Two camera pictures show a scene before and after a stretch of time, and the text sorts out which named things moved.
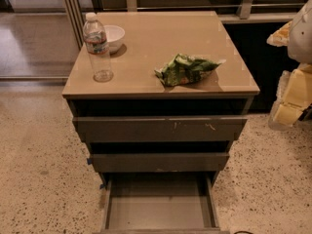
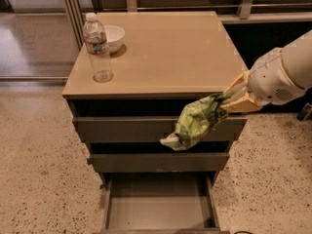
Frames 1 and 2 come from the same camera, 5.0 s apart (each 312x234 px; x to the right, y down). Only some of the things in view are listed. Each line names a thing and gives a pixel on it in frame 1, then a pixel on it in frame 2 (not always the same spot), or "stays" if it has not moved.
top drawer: (158, 130) stays
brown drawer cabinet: (160, 149) stays
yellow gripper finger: (281, 37) to (237, 89)
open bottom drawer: (161, 203) stays
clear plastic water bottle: (97, 44) stays
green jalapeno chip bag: (182, 69) to (195, 120)
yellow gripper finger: (293, 97) to (241, 105)
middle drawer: (198, 162) stays
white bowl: (114, 34) stays
